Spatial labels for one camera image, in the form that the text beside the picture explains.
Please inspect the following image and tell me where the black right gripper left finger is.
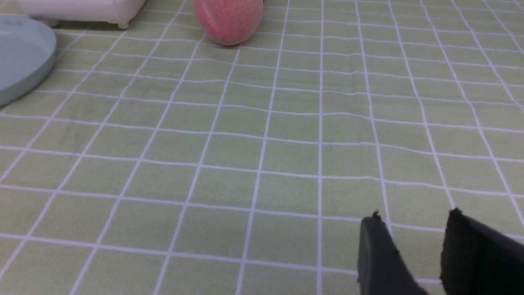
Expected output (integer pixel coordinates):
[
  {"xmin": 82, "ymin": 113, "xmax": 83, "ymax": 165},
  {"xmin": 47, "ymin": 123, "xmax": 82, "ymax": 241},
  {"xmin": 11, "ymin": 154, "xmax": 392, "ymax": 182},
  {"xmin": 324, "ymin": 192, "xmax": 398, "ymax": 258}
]
[{"xmin": 357, "ymin": 211, "xmax": 427, "ymax": 295}]

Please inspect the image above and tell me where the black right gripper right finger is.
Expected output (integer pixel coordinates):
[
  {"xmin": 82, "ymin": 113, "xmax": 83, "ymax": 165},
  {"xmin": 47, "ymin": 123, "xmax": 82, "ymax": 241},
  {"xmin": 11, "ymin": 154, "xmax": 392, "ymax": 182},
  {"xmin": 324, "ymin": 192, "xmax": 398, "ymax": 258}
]
[{"xmin": 440, "ymin": 209, "xmax": 524, "ymax": 295}]

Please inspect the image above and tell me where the white toaster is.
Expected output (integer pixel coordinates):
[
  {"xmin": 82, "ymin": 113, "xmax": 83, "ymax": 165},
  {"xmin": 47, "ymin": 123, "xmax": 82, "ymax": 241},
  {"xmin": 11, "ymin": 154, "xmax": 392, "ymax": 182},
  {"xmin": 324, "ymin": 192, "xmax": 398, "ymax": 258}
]
[{"xmin": 18, "ymin": 0, "xmax": 146, "ymax": 29}]

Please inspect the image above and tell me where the green checkered tablecloth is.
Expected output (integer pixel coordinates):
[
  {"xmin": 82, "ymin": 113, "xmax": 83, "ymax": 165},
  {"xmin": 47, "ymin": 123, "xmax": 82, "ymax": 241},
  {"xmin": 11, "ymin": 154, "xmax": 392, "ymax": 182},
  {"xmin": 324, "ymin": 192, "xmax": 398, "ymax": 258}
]
[{"xmin": 1, "ymin": 0, "xmax": 524, "ymax": 295}]

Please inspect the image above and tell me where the pink peach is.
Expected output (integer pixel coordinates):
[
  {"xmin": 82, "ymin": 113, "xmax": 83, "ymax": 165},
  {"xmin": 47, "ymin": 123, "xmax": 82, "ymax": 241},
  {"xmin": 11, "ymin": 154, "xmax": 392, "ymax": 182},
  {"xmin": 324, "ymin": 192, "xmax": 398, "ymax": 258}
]
[{"xmin": 193, "ymin": 0, "xmax": 264, "ymax": 45}]

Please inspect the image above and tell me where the light blue plate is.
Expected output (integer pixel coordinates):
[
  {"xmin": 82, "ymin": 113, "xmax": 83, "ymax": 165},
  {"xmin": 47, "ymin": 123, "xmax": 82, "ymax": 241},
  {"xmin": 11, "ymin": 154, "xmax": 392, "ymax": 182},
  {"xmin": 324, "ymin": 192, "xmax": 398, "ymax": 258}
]
[{"xmin": 0, "ymin": 15, "xmax": 57, "ymax": 107}]

